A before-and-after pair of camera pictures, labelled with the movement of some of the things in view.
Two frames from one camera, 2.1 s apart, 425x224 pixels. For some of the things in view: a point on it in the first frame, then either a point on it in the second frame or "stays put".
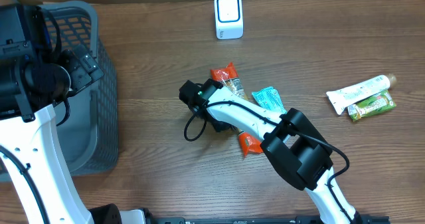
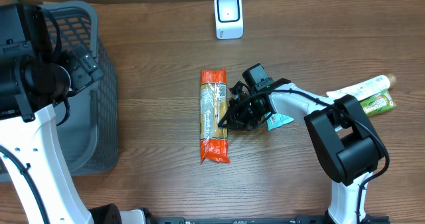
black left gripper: [85, 65] stays put
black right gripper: [220, 125] → [239, 108]
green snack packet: [372, 106] stays put
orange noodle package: [228, 77] → [213, 106]
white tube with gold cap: [342, 96] stays put
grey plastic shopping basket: [87, 119] stays put
